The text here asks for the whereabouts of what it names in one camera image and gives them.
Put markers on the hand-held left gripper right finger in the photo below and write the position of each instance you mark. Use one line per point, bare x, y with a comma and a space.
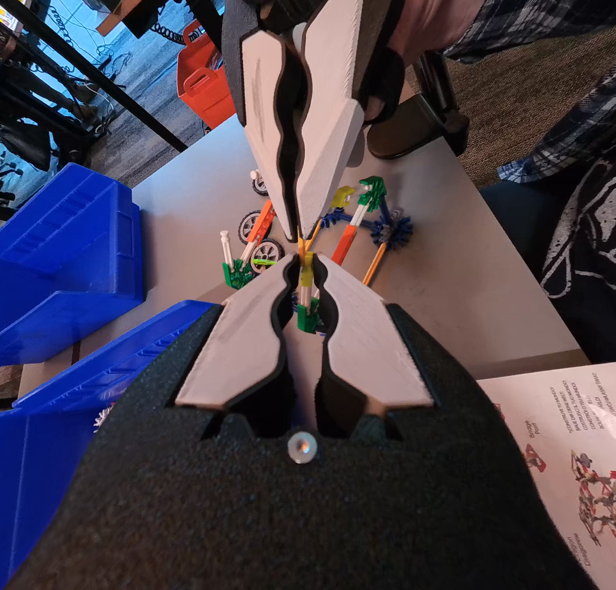
375, 354

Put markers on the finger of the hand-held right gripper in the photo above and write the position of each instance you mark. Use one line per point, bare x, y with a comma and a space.
262, 109
332, 94

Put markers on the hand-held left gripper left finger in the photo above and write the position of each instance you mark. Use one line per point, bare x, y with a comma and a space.
236, 349

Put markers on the yellow green toy connector piece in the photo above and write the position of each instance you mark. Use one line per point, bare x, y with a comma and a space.
305, 267

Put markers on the yellow toy rod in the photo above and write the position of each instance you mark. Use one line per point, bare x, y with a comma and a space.
302, 246

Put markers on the person's right forearm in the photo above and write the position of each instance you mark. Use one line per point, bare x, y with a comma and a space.
544, 13

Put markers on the person's right hand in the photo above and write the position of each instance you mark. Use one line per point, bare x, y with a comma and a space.
442, 8

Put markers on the orange plastic bin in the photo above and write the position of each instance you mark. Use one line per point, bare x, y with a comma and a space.
202, 85

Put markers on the pile of toy construction pieces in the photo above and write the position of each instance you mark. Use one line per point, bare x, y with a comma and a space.
102, 418

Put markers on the blue plastic bin with pieces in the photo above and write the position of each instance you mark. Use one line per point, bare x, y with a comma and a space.
72, 397

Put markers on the white instruction booklet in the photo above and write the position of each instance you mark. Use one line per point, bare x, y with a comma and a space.
548, 431

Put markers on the empty blue plastic bin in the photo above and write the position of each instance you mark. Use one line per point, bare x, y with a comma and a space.
62, 243

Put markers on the person's torso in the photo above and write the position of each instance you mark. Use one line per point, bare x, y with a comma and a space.
577, 243

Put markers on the black equipment stand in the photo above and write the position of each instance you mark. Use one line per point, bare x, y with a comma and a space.
29, 142

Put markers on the wooden desk with black frame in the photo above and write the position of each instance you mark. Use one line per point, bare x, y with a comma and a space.
144, 5

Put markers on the toy rod connector frame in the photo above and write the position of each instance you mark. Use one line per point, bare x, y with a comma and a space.
349, 236

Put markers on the black metal frame bar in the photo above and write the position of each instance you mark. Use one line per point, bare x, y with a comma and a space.
120, 92

